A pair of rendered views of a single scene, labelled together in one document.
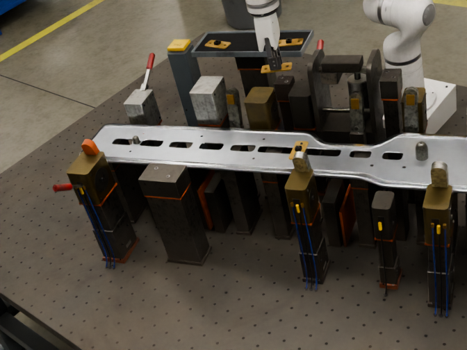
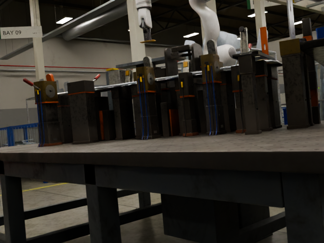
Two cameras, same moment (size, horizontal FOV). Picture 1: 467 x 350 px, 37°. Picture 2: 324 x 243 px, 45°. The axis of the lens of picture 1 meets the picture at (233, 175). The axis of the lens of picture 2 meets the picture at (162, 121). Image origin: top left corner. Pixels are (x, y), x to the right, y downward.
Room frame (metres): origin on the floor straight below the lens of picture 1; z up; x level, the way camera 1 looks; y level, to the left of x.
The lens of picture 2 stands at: (-0.47, -0.19, 0.77)
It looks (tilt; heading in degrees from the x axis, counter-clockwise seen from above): 0 degrees down; 359
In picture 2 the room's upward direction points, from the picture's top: 5 degrees counter-clockwise
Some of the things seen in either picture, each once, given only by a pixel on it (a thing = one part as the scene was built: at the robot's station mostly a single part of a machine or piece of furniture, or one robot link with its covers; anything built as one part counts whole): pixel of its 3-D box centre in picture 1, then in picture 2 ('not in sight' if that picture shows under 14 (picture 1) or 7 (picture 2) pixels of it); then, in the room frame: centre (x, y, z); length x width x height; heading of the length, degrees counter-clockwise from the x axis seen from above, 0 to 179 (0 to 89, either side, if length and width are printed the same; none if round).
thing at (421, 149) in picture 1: (421, 151); not in sight; (1.44, -0.49, 1.02); 0.03 x 0.03 x 0.07
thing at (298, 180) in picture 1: (307, 232); (146, 103); (1.42, -0.15, 0.87); 0.12 x 0.07 x 0.35; 150
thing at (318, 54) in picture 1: (351, 126); (186, 89); (1.74, -0.38, 0.95); 0.18 x 0.13 x 0.49; 60
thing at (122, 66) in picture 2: (251, 43); (145, 63); (2.01, -0.16, 1.16); 0.37 x 0.14 x 0.02; 60
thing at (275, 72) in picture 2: not in sight; (271, 97); (1.31, -0.73, 0.84); 0.12 x 0.05 x 0.29; 150
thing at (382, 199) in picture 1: (386, 246); (186, 104); (1.32, -0.34, 0.84); 0.10 x 0.05 x 0.29; 150
